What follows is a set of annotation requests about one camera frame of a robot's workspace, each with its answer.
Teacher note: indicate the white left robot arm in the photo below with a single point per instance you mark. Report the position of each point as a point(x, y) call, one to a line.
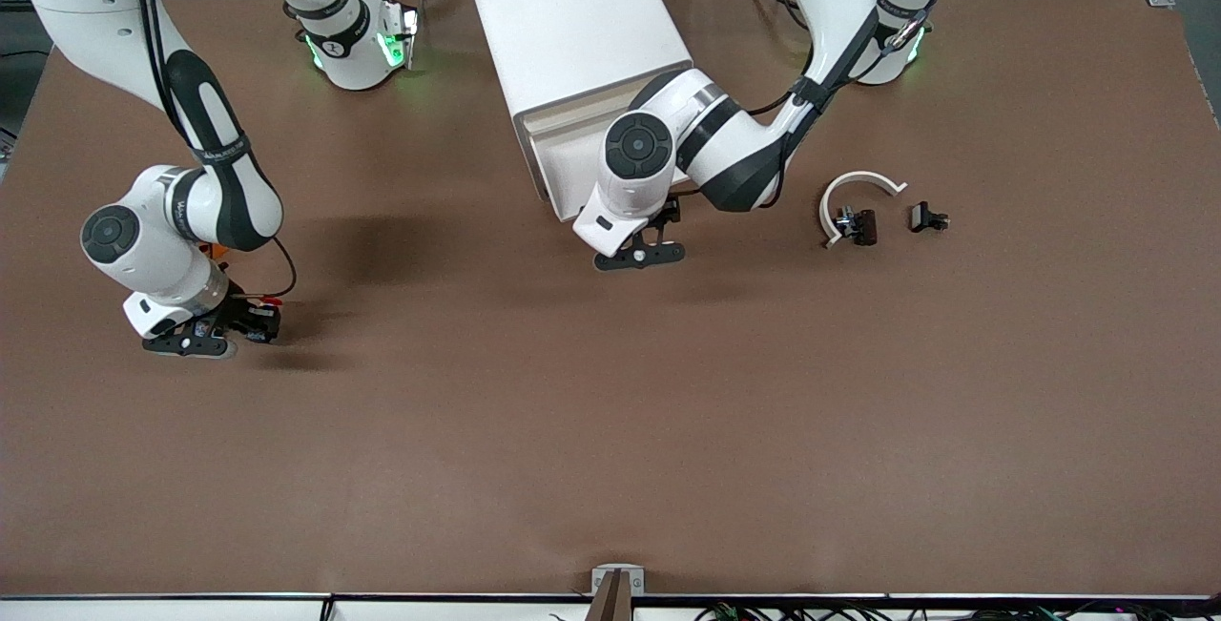
point(706, 125)

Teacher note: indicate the white table edge rail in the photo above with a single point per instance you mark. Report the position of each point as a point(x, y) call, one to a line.
point(191, 611)

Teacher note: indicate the brown table cover sheet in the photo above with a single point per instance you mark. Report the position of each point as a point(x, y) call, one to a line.
point(610, 411)

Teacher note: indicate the orange and black box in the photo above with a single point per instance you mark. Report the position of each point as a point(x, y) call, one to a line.
point(219, 245)

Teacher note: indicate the red mushroom push button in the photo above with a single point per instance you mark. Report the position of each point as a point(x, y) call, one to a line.
point(256, 298)

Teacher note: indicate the black camera bracket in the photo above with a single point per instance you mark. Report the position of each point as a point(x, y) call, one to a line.
point(181, 346)
point(658, 254)

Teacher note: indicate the black right camera bracket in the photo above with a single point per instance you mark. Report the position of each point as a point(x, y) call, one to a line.
point(181, 346)

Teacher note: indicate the small black connector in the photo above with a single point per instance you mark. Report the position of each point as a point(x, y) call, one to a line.
point(866, 228)

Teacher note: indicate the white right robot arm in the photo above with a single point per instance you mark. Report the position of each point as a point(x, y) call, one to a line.
point(162, 258)

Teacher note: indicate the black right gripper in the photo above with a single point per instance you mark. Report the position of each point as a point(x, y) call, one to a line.
point(238, 315)

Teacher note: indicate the dark camera pole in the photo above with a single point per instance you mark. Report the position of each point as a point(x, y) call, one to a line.
point(615, 607)

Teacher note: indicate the grey metal mount bracket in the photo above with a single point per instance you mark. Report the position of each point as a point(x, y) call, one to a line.
point(597, 581)

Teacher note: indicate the black left camera bracket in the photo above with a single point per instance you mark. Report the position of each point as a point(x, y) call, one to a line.
point(658, 254)

